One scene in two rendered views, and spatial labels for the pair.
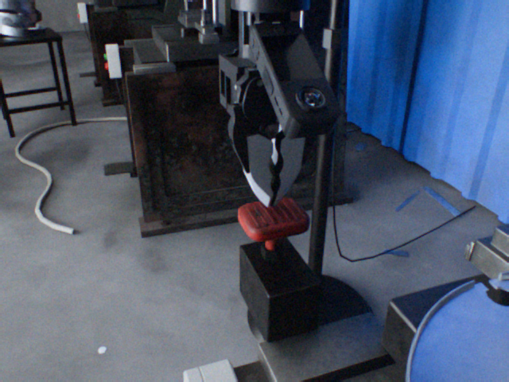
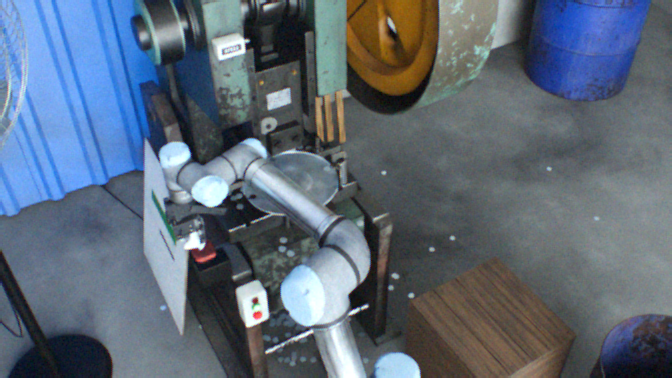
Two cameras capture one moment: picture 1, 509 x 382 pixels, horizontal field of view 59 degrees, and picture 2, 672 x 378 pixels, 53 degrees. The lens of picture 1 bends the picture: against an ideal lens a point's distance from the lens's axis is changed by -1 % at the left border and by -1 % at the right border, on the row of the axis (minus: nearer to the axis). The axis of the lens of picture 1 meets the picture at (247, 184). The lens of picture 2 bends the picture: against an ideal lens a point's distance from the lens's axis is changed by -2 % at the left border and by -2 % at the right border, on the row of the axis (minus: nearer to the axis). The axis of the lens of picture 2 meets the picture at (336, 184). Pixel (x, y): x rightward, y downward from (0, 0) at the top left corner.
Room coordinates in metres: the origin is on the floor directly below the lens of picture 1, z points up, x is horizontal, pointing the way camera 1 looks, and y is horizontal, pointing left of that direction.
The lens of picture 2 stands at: (0.26, 1.33, 2.18)
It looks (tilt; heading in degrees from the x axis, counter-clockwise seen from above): 42 degrees down; 260
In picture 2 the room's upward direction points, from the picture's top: 1 degrees counter-clockwise
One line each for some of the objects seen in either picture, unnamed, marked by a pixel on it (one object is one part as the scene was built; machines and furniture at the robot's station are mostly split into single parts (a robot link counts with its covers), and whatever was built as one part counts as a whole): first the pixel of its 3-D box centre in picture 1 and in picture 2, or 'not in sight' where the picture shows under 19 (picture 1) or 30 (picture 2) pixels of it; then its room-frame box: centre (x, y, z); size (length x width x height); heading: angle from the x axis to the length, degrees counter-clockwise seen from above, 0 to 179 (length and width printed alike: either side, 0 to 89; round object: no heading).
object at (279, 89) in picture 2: not in sight; (272, 99); (0.17, -0.31, 1.04); 0.17 x 0.15 x 0.30; 109
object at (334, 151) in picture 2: not in sight; (320, 148); (0.02, -0.41, 0.76); 0.17 x 0.06 x 0.10; 19
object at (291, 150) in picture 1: (278, 157); not in sight; (0.45, -0.03, 0.81); 0.06 x 0.03 x 0.09; 19
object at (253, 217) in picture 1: (273, 240); (204, 257); (0.42, -0.03, 0.72); 0.07 x 0.06 x 0.08; 109
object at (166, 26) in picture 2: not in sight; (168, 28); (0.42, -0.29, 1.31); 0.22 x 0.12 x 0.22; 109
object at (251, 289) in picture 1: (276, 322); (215, 278); (0.40, -0.03, 0.62); 0.10 x 0.06 x 0.20; 19
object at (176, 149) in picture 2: not in sight; (177, 166); (0.44, -0.02, 1.08); 0.09 x 0.08 x 0.11; 127
